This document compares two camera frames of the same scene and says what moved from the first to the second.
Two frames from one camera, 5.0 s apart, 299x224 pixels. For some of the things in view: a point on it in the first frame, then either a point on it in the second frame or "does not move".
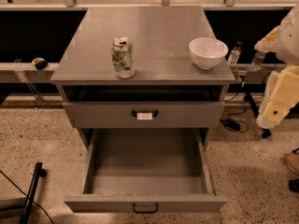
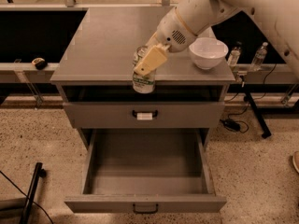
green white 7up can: (122, 56) to (144, 84)
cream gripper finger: (281, 93) to (154, 59)
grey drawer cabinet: (169, 90) does not move
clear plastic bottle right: (257, 61) does not move
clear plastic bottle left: (234, 57) does not move
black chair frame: (38, 172) does not move
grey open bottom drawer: (147, 171) does not move
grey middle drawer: (145, 115) does not move
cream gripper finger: (268, 43) to (153, 40)
